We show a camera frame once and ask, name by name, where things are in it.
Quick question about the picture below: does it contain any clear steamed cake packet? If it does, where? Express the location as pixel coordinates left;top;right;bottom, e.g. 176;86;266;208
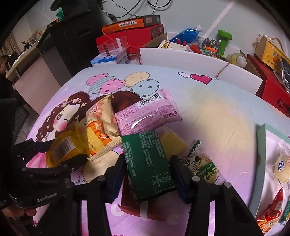
268;145;289;184

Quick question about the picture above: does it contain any orange flat box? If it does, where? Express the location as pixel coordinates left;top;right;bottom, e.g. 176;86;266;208
102;15;161;34

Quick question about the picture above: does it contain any large red flat box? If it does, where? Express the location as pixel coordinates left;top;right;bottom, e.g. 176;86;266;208
96;24;165;60

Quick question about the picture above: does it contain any blue bead bottle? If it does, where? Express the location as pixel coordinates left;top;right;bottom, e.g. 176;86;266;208
169;26;203;46

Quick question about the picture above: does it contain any yellow transparent snack packet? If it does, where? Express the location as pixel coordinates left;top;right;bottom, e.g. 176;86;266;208
46;121;89;168

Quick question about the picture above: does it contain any cartoon printed tablecloth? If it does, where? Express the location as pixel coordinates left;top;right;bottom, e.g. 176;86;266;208
28;64;289;205

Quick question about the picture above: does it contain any blue white tissue box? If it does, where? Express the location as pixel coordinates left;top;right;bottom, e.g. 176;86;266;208
90;50;129;66

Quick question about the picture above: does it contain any cream orange egg roll packet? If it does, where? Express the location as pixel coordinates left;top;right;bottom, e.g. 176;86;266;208
86;95;121;161

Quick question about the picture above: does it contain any beige small snack packet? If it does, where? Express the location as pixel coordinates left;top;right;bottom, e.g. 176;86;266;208
279;200;290;225

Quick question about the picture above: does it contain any red white box snack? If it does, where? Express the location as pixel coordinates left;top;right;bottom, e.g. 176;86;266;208
118;176;165;221

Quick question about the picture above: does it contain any pink snack packet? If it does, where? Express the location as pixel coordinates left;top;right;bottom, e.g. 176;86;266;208
115;88;182;136

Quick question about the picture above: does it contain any teal rimmed white tray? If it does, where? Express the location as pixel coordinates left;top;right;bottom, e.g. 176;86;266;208
248;123;290;236

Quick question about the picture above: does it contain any clear plastic container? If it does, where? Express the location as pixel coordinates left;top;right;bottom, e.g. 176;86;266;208
97;36;128;56

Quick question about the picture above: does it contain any green dumbbell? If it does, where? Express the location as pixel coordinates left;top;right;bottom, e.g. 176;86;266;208
218;29;233;56

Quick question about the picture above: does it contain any person's left hand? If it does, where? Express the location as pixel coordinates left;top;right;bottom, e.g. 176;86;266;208
1;205;36;220

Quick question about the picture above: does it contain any yellow carton with handle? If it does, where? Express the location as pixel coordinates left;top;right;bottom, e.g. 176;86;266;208
255;34;289;74

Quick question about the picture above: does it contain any smartphone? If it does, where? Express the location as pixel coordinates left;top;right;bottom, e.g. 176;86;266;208
281;57;290;93

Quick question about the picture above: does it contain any small green white snack packet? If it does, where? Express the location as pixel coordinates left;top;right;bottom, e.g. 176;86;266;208
180;140;226;185

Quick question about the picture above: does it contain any pale yellow cake packet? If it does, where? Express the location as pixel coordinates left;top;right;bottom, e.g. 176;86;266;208
156;126;190;161

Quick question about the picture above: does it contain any dark green snack packet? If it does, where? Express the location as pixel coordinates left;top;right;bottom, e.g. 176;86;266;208
122;130;175;202

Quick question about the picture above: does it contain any white cardboard box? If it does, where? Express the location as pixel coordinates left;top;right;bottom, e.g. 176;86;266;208
140;32;262;94

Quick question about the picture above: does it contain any red snack packet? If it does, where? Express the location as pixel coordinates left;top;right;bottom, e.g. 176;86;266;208
256;188;284;235

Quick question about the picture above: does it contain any red gift box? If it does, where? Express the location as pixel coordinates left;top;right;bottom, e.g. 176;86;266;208
247;54;290;117

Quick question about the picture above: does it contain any black cable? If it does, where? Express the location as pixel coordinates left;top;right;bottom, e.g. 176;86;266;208
97;0;173;21

